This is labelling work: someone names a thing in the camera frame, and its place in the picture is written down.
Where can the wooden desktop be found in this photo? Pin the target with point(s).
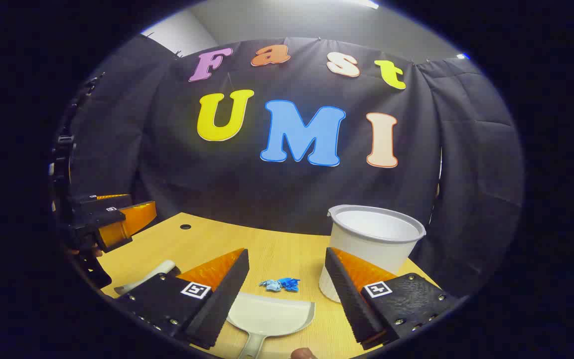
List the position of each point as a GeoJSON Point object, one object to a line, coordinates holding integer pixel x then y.
{"type": "Point", "coordinates": [277, 254]}

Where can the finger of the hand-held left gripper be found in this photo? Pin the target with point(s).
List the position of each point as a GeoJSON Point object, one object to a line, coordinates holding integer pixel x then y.
{"type": "Point", "coordinates": [97, 200]}
{"type": "Point", "coordinates": [117, 224]}

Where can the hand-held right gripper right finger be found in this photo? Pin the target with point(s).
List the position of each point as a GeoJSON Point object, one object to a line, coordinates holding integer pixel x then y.
{"type": "Point", "coordinates": [352, 299]}

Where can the light blue paper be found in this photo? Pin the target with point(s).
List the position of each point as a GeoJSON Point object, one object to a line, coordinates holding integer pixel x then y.
{"type": "Point", "coordinates": [269, 284]}

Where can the white plastic garbage bin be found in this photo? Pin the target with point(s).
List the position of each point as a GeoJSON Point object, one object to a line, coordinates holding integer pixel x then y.
{"type": "Point", "coordinates": [366, 239]}

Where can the small white broom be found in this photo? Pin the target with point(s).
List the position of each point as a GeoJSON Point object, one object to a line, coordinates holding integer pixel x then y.
{"type": "Point", "coordinates": [152, 274]}

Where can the dark blue paper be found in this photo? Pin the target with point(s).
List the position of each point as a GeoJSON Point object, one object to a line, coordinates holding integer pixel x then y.
{"type": "Point", "coordinates": [289, 284]}

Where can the small grey dustpan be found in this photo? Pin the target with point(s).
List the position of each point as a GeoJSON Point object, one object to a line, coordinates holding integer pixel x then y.
{"type": "Point", "coordinates": [272, 314]}

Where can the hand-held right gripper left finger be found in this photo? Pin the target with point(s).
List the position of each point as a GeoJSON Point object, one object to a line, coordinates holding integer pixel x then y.
{"type": "Point", "coordinates": [217, 304]}

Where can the black backdrop cloth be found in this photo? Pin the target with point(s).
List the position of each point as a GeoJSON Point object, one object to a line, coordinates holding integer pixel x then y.
{"type": "Point", "coordinates": [292, 199]}

